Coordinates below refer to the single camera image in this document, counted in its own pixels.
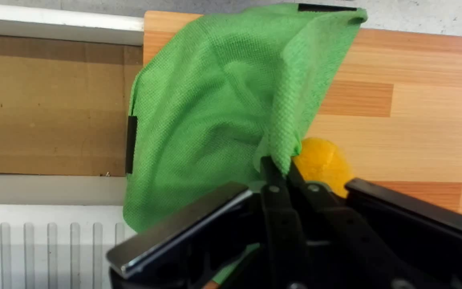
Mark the wooden board in sink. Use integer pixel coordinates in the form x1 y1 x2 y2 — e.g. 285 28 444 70
0 31 145 178

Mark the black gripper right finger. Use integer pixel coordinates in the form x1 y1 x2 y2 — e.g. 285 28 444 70
286 160 462 289

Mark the grey wood backdrop panel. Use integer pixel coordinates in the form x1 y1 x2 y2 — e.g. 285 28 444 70
0 0 462 39

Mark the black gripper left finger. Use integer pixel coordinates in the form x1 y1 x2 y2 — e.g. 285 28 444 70
107 153 312 289

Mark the yellow toy banana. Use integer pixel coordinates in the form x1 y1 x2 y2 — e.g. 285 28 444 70
293 136 355 197

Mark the green microfibre cloth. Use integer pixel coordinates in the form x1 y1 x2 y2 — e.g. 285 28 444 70
121 1 370 234

